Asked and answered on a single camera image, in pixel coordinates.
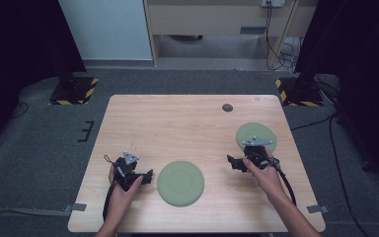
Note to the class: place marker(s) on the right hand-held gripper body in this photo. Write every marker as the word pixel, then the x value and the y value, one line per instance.
pixel 256 154

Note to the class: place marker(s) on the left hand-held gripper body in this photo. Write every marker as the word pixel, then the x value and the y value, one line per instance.
pixel 126 173

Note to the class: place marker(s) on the green plate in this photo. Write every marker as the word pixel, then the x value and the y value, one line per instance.
pixel 180 182
pixel 256 130

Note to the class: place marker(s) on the person's left hand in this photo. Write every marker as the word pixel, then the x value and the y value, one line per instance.
pixel 121 199

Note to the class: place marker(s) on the person's right hand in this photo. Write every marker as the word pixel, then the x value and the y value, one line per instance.
pixel 269 179

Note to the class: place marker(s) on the grey round table grommet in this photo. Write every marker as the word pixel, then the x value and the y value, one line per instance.
pixel 227 107

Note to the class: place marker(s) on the grey tape piece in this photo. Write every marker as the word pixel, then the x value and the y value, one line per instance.
pixel 317 209
pixel 76 207

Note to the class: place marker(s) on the black stand base hazard striped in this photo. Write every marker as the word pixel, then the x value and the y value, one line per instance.
pixel 74 92
pixel 301 94

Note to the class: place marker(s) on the grey desk label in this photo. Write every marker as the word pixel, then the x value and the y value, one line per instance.
pixel 252 30

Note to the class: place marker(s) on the white partition panel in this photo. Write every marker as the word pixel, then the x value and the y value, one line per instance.
pixel 108 29

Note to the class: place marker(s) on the dark curtain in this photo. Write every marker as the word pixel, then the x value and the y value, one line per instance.
pixel 19 39
pixel 358 49

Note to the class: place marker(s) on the grey power strip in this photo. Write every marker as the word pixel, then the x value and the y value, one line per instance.
pixel 273 3

